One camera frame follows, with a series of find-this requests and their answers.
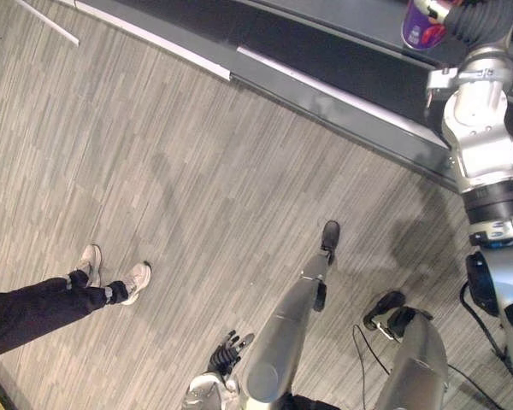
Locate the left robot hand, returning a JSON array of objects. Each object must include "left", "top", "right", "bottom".
[{"left": 206, "top": 330, "right": 256, "bottom": 378}]

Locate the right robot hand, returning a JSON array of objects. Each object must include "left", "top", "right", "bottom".
[{"left": 413, "top": 0, "right": 513, "bottom": 48}]

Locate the purple chips can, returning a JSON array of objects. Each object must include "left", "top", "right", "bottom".
[{"left": 400, "top": 0, "right": 449, "bottom": 53}]

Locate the dark grey shelf unit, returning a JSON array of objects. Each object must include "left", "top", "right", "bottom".
[{"left": 74, "top": 0, "right": 513, "bottom": 194}]

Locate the left silver robot leg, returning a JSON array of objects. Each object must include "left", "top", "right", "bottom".
[{"left": 244, "top": 249, "right": 331, "bottom": 405}]

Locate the silver robot leg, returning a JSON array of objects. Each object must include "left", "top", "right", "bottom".
[
  {"left": 244, "top": 249, "right": 331, "bottom": 405},
  {"left": 374, "top": 306, "right": 450, "bottom": 410}
]

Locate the person's white shoe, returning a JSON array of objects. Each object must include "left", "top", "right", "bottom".
[
  {"left": 120, "top": 261, "right": 153, "bottom": 307},
  {"left": 77, "top": 243, "right": 103, "bottom": 288}
]

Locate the left dark robot foot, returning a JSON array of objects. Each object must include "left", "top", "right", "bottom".
[{"left": 319, "top": 220, "right": 341, "bottom": 257}]

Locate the dark robot foot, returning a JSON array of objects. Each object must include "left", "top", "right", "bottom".
[
  {"left": 319, "top": 220, "right": 341, "bottom": 257},
  {"left": 363, "top": 290, "right": 407, "bottom": 331}
]

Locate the right dark robot foot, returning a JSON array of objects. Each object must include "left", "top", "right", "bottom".
[{"left": 363, "top": 290, "right": 407, "bottom": 331}]

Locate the person's leg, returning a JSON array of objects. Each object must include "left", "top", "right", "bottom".
[
  {"left": 0, "top": 279, "right": 128, "bottom": 362},
  {"left": 0, "top": 268, "right": 91, "bottom": 325}
]

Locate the right silver robot leg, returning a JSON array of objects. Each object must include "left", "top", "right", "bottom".
[{"left": 374, "top": 306, "right": 450, "bottom": 410}]

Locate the silver robot torso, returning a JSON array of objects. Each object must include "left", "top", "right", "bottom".
[{"left": 464, "top": 243, "right": 513, "bottom": 410}]

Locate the thin black floor cable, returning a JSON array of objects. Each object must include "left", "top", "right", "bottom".
[{"left": 351, "top": 323, "right": 504, "bottom": 410}]

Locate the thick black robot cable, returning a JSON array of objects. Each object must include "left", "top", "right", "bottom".
[{"left": 458, "top": 280, "right": 513, "bottom": 388}]

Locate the white metal frame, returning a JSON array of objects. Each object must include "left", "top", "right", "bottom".
[{"left": 0, "top": 0, "right": 80, "bottom": 47}]

